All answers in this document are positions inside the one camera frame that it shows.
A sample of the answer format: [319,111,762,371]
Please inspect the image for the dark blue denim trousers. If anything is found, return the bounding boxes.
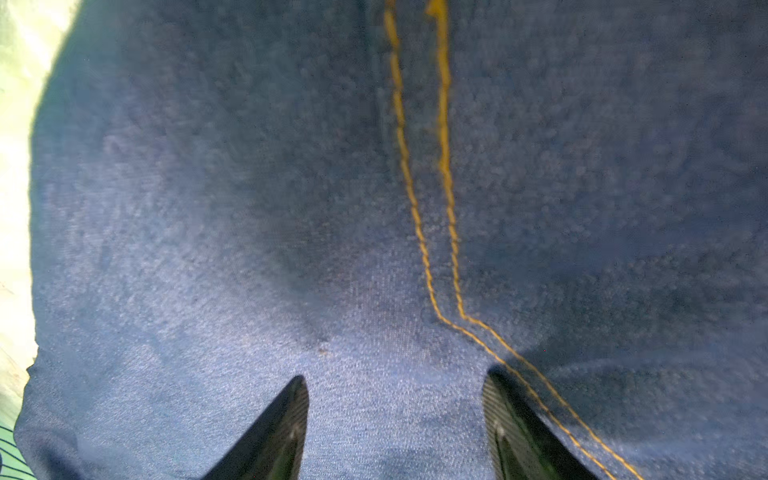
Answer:
[15,1,767,479]

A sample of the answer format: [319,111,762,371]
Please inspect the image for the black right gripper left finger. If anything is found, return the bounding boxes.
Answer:
[203,375,310,480]

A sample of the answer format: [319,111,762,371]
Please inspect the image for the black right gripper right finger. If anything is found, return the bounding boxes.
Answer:
[482,370,595,480]

